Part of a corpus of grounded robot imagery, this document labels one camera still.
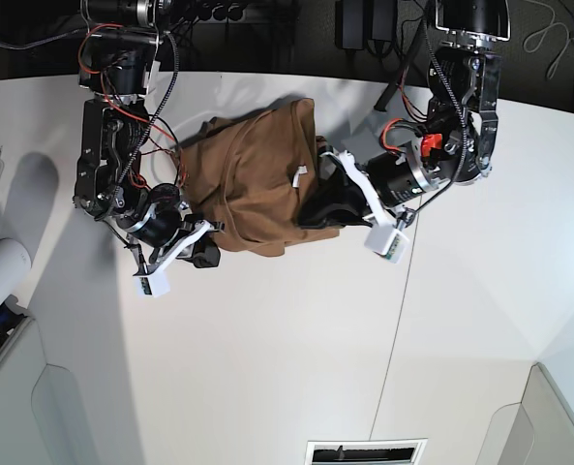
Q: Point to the grey padded panel right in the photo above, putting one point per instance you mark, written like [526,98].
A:
[539,429]

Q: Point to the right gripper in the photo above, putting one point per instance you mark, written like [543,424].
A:
[158,238]

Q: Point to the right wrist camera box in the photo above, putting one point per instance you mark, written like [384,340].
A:
[153,285]

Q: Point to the white vent grille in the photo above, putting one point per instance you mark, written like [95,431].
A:
[387,452]

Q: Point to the white garment label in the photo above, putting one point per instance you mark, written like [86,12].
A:
[301,170]

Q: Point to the grey padded panel left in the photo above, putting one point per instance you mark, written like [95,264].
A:
[42,418]

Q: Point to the tan brown t-shirt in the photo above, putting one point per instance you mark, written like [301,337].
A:
[239,173]

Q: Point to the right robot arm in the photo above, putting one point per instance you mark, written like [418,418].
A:
[116,60]

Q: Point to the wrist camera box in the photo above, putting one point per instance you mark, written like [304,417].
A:
[153,285]
[388,242]

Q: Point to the grey padded panel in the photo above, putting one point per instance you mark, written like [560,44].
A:
[42,418]
[539,429]

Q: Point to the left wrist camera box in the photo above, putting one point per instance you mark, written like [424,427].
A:
[388,242]

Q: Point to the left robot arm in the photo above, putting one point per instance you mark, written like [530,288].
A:
[423,156]

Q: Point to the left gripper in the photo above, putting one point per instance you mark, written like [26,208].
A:
[338,202]

